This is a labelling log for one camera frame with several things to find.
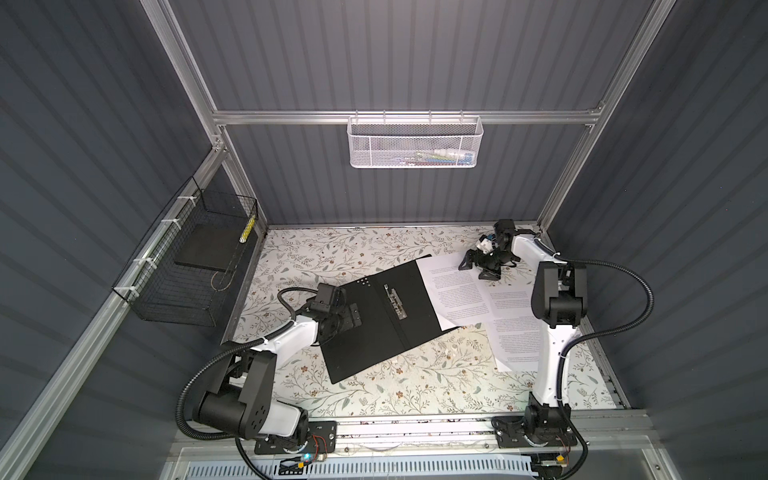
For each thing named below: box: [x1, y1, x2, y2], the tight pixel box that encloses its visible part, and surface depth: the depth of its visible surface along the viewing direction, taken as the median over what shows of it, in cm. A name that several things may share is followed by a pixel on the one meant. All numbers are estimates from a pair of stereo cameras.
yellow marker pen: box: [239, 214, 256, 244], surface depth 82 cm
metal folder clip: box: [383, 283, 408, 320], surface depth 98 cm
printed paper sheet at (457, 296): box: [416, 252, 493, 332], surface depth 103 cm
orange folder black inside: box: [323, 254, 461, 384], surface depth 96 cm
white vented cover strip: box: [184, 459, 536, 480], surface depth 72 cm
